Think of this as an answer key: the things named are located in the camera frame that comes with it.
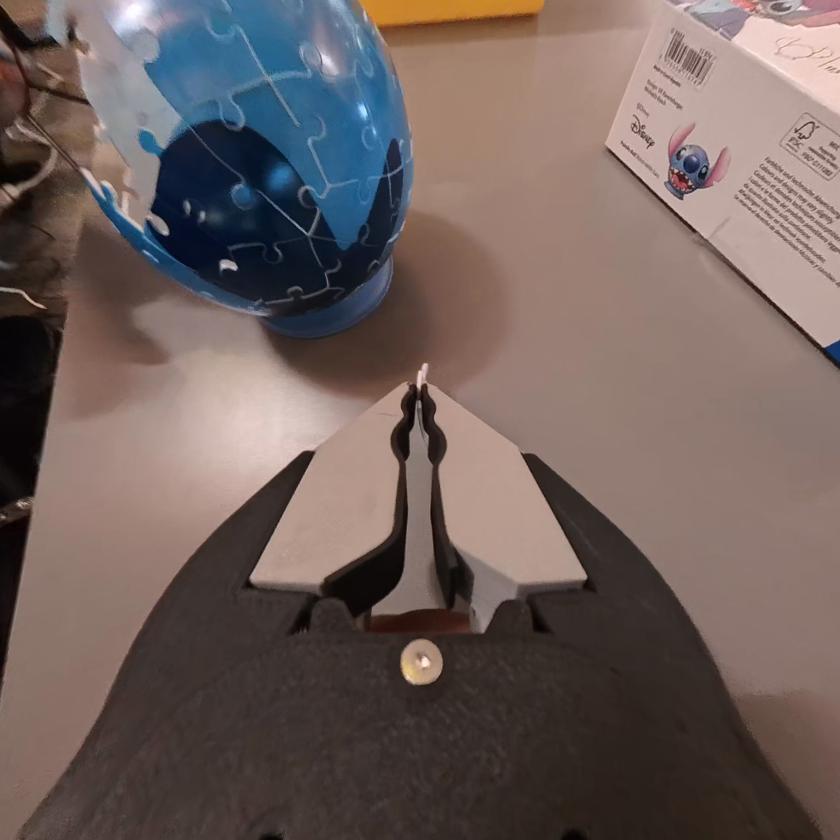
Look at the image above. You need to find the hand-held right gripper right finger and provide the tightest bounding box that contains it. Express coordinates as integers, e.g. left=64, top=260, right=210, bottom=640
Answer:
left=420, top=382, right=589, bottom=635

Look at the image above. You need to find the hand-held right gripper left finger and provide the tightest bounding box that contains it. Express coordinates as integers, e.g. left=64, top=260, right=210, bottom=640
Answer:
left=249, top=382, right=413, bottom=618

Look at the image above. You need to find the puzzle piece with white back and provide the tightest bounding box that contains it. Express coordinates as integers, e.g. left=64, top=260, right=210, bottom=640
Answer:
left=413, top=363, right=439, bottom=460

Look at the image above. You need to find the blue plastic ball stand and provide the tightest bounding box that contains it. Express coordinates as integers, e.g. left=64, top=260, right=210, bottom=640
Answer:
left=262, top=256, right=395, bottom=340

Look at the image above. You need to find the blue puzzle ball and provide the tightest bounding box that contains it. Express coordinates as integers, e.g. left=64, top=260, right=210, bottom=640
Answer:
left=75, top=0, right=414, bottom=316

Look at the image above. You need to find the cartoon printed puzzle box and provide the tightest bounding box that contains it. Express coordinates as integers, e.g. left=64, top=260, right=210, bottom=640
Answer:
left=604, top=0, right=840, bottom=367

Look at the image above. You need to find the person's right hand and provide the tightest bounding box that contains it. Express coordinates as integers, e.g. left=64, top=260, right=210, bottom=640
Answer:
left=367, top=610, right=475, bottom=635

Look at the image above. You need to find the yellow plastic bin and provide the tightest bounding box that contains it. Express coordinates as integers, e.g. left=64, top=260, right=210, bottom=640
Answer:
left=357, top=0, right=546, bottom=28

